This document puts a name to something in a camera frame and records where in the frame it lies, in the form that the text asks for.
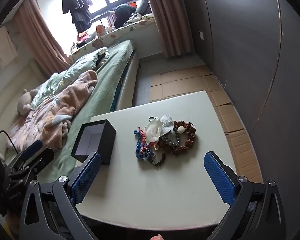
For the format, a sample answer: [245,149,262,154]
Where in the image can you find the patterned window seat cushion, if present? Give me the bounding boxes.
[69,17,155,63]

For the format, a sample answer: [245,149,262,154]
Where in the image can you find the black cable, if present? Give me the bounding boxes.
[0,130,18,153]

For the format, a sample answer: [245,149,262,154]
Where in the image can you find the clear plastic bag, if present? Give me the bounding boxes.
[160,114,177,134]
[144,119,167,144]

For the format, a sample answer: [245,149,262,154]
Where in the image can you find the dark bead bracelet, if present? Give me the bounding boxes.
[146,126,182,165]

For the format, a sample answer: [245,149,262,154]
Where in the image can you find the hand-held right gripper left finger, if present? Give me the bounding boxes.
[17,152,102,240]

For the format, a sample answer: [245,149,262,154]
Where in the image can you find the beige plush toy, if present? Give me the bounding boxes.
[17,89,39,116]

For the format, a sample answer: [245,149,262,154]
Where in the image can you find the pink toy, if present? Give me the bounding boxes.
[76,31,89,43]

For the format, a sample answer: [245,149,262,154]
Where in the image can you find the blue bead bracelet red cord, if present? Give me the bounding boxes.
[134,127,153,161]

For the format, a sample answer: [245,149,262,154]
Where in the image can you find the hanging dark clothes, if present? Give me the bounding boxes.
[61,0,93,32]

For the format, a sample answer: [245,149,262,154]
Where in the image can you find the black bag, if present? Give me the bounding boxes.
[114,4,138,28]

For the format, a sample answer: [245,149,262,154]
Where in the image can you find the bed with green sheet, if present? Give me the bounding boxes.
[0,40,140,183]

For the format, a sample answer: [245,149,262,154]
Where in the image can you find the green floral quilt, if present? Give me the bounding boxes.
[31,47,110,105]

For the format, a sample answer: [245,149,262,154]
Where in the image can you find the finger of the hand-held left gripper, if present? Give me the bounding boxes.
[25,149,55,179]
[12,140,43,167]

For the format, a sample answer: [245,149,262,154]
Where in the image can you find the black jewelry box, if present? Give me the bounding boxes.
[71,120,117,165]

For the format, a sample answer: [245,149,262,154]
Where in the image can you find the brown seed bracelet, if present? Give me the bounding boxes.
[165,120,197,156]

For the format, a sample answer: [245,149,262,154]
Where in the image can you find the beige fleece blanket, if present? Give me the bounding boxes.
[7,70,99,153]

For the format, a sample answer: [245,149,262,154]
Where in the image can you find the pink-brown curtain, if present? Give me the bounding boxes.
[14,0,72,74]
[141,0,194,59]

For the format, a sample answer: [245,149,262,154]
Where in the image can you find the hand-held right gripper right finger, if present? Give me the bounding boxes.
[204,151,287,240]

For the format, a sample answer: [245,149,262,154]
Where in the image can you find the flattened cardboard sheets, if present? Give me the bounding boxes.
[149,65,264,183]

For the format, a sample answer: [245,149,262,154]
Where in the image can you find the grey pillow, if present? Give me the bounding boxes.
[135,0,150,15]

